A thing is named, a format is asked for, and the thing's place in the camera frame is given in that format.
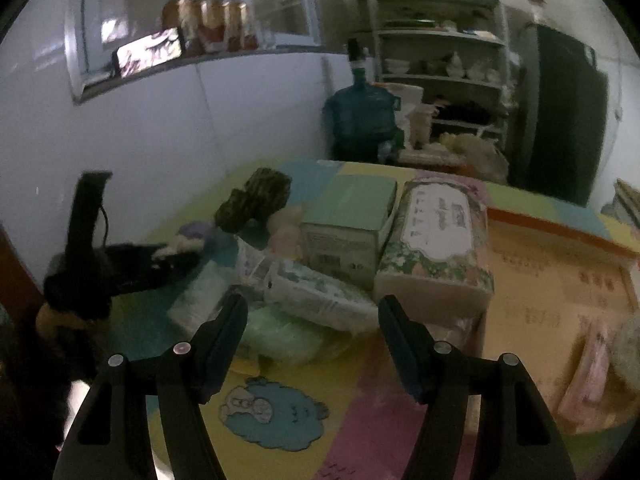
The amber liquid bottle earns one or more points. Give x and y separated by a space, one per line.
196 12
217 17
242 22
174 12

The white soft pack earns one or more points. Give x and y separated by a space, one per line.
200 295

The blue water jug with pump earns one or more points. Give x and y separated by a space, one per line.
360 110

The white metal shelf rack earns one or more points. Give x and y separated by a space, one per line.
440 75

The pale green soft pack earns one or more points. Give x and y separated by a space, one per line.
285 335

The orange cardboard box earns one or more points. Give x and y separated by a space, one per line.
545 280

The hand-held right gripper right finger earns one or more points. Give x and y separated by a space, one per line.
404 355

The leopard print plush slipper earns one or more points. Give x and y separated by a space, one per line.
252 200

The white green printed plastic pack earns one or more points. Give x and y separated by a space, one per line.
310 290

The pile of plastic bags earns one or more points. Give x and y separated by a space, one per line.
460 152

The purple white plush toy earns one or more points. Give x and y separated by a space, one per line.
192 240

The mint green cardboard box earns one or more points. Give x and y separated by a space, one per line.
350 220

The pale pink plush toy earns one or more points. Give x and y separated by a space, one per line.
286 230

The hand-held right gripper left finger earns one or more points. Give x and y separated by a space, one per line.
223 346

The interior window frame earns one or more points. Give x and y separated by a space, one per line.
80 35

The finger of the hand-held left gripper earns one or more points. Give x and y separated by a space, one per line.
150 277
132 254

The smartphone with lit screen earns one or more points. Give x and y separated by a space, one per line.
150 52

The dark refrigerator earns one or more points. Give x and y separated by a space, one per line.
560 115

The floral tissue pack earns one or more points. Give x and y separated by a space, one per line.
435 250

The colourful foam play mat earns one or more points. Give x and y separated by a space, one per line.
325 425

